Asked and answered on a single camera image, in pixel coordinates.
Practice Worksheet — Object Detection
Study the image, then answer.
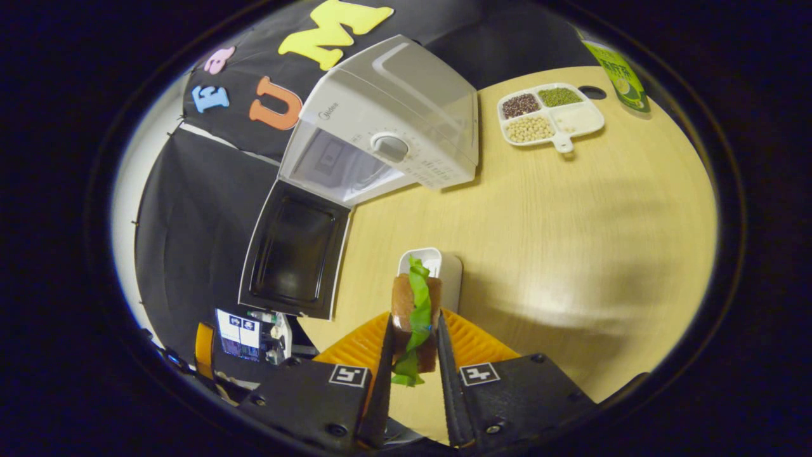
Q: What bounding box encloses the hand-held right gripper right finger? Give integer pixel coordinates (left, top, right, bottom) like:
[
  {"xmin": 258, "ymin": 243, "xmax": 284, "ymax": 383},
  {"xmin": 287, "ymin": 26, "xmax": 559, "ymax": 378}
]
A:
[{"xmin": 435, "ymin": 310, "xmax": 598, "ymax": 450}]

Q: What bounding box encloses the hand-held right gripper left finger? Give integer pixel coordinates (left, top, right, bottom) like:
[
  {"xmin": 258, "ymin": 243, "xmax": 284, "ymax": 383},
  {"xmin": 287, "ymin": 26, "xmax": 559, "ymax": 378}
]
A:
[{"xmin": 238, "ymin": 311, "xmax": 395, "ymax": 453}]

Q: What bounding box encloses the sandwich with lettuce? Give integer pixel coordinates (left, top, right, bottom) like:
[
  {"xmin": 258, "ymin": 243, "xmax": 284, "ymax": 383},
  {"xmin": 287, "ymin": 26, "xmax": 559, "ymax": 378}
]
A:
[{"xmin": 390, "ymin": 255, "xmax": 443, "ymax": 388}]

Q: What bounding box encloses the white microwave oven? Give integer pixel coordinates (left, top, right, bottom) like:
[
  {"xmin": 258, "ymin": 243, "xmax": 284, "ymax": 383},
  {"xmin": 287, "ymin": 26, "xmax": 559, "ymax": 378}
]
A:
[{"xmin": 238, "ymin": 35, "xmax": 480, "ymax": 321}]

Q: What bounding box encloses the white rectangular food tray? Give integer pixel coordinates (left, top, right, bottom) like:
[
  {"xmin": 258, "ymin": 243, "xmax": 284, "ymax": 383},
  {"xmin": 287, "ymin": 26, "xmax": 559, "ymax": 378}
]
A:
[{"xmin": 398, "ymin": 248, "xmax": 464, "ymax": 315}]

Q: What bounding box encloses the black backdrop cloth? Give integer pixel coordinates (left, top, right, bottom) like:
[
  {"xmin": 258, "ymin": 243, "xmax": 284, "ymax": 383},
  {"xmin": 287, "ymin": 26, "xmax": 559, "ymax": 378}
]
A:
[{"xmin": 133, "ymin": 0, "xmax": 597, "ymax": 362}]

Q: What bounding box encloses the pile of yellow soybeans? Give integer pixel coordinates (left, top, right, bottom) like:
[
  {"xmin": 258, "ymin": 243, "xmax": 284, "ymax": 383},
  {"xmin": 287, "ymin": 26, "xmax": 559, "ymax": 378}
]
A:
[{"xmin": 506, "ymin": 116, "xmax": 554, "ymax": 143}]

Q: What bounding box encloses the pile of dark red beans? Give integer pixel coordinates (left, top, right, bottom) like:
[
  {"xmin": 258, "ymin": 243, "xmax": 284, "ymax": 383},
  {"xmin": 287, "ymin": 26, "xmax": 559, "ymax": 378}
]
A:
[{"xmin": 502, "ymin": 93, "xmax": 541, "ymax": 119}]

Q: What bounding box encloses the white divided plate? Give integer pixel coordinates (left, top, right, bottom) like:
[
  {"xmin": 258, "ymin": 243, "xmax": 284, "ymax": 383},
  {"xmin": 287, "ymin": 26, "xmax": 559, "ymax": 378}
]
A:
[{"xmin": 497, "ymin": 83, "xmax": 606, "ymax": 154}]

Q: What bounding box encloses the pile of green mung beans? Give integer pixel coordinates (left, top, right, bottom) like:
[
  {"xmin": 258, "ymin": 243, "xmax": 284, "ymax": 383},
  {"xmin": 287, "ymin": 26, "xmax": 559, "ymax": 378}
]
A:
[{"xmin": 539, "ymin": 87, "xmax": 583, "ymax": 107}]

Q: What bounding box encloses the green label drink bottle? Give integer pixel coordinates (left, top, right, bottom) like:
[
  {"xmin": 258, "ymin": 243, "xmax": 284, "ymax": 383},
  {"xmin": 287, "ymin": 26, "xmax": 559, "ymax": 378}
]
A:
[{"xmin": 577, "ymin": 29, "xmax": 652, "ymax": 115}]

